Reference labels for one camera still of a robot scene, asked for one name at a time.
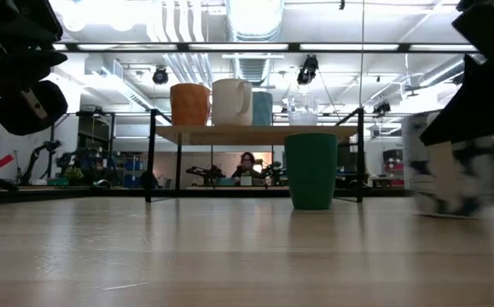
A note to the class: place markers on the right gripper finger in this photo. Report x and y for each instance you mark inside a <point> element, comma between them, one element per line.
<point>477,106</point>

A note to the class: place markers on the blue white floral mug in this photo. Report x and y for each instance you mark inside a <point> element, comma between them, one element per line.
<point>447,183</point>

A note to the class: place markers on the orange faceted mug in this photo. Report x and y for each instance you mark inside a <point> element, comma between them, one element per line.
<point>189,106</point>

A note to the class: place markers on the clear glass cup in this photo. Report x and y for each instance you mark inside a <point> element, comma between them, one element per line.
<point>302,115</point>

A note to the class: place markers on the green cup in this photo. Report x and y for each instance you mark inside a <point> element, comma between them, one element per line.
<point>310,170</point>

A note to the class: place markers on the white ribbed mug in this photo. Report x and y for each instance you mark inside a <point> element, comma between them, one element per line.
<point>229,104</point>

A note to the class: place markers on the light blue faceted mug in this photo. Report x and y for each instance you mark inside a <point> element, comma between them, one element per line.
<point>263,108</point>

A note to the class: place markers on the black desktop robot arm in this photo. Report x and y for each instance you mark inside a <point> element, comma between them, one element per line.
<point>206,172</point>

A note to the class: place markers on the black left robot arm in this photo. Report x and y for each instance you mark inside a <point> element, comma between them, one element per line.
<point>7,21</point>

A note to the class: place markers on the green potted plant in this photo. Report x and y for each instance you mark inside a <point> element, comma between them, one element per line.
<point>73,174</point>

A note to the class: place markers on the black ceiling spotlight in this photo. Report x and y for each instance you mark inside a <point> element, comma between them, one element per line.
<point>160,76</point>
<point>382,107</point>
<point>307,69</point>

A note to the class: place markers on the rack with red bins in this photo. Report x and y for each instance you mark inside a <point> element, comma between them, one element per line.
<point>393,166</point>

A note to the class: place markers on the person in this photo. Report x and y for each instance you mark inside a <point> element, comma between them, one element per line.
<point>246,164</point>

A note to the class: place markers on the black overhead frame beam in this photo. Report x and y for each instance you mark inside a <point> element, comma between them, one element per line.
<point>293,47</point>

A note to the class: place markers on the wooden shelf black frame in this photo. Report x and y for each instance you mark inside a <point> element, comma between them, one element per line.
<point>229,135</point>

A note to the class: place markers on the silver ceiling air duct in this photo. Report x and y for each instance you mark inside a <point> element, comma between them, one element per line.
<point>255,21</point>

